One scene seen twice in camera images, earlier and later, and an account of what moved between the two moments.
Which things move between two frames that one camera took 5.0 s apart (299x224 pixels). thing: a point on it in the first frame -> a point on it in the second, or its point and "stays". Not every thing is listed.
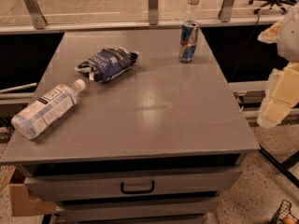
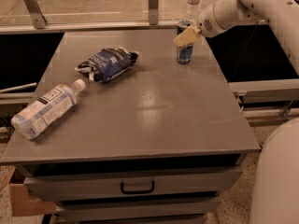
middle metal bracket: [153, 5] stays
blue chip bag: [108, 63] stays
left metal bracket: [34, 7] stays
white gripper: [290, 39] -> [209, 21]
